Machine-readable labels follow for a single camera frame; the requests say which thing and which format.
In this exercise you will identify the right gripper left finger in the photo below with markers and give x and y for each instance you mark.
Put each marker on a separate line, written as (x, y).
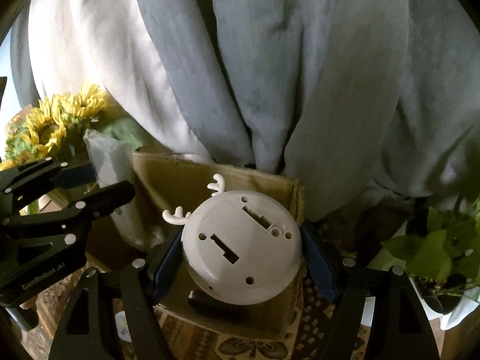
(87, 329)

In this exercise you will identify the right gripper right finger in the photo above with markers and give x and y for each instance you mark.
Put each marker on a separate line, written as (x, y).
(399, 329)

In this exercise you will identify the white round deer device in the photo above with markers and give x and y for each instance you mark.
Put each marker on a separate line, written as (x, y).
(240, 247)

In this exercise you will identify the small round white tin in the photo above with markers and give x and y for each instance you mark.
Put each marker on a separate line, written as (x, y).
(122, 327)

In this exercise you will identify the green plant white pot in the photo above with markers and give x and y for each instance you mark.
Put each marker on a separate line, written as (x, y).
(438, 248)

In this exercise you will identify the sunflower bouquet in vase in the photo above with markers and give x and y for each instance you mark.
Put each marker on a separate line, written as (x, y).
(88, 125)

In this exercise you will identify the patterned table runner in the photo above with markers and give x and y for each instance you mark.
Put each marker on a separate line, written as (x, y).
(304, 337)

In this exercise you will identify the brown cardboard box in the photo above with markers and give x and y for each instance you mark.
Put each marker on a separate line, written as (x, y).
(173, 182)

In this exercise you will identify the pink sheer curtain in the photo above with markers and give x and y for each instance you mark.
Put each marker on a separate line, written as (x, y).
(105, 42)

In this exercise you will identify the grey curtain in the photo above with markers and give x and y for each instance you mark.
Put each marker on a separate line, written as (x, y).
(356, 98)

